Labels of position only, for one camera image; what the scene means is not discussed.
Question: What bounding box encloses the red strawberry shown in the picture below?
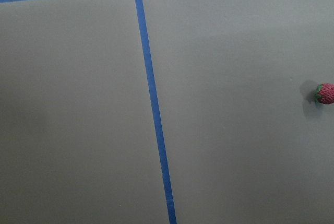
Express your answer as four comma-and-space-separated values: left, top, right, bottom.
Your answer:
314, 83, 334, 104

